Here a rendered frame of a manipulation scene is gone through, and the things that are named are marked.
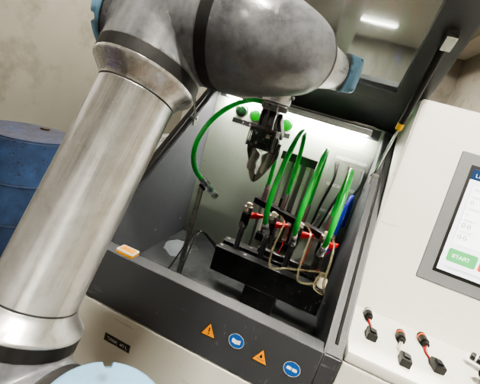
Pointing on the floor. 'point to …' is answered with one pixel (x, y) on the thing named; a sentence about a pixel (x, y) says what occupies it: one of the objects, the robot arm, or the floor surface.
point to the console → (375, 272)
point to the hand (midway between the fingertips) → (254, 177)
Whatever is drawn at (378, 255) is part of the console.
